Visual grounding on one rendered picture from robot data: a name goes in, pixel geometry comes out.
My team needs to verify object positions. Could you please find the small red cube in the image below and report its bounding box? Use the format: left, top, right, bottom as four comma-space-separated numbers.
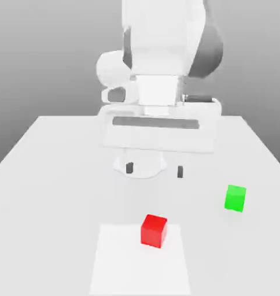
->
140, 213, 168, 249

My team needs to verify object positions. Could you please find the small green cube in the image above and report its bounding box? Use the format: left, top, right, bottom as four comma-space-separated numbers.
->
223, 184, 248, 213

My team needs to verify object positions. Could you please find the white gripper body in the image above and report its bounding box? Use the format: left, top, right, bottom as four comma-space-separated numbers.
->
97, 103, 223, 155

